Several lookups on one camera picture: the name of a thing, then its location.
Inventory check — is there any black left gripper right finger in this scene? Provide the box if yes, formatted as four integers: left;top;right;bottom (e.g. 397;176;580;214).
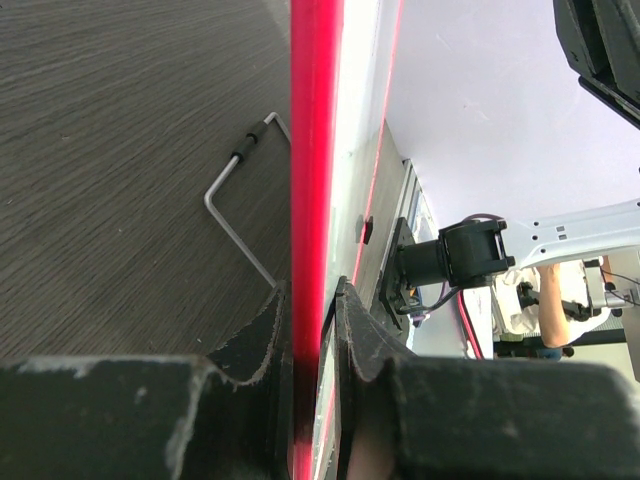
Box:
333;279;639;479

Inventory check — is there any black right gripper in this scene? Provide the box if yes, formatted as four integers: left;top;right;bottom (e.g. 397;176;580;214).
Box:
553;0;639;125

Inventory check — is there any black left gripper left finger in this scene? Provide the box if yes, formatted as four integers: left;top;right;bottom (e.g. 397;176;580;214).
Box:
1;283;292;479

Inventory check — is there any pink framed whiteboard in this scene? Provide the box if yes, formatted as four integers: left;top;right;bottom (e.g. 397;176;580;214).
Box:
291;1;403;479

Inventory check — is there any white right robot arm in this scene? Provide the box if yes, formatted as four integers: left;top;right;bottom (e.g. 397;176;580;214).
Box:
387;1;639;288

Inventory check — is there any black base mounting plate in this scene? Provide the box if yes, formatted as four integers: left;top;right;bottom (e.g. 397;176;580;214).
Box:
378;217;414;331

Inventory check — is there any person in white shirt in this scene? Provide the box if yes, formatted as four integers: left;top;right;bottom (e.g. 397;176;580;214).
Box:
493;260;611;349

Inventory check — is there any metal wire whiteboard stand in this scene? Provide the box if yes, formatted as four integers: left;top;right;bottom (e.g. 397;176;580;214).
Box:
203;111;291;287

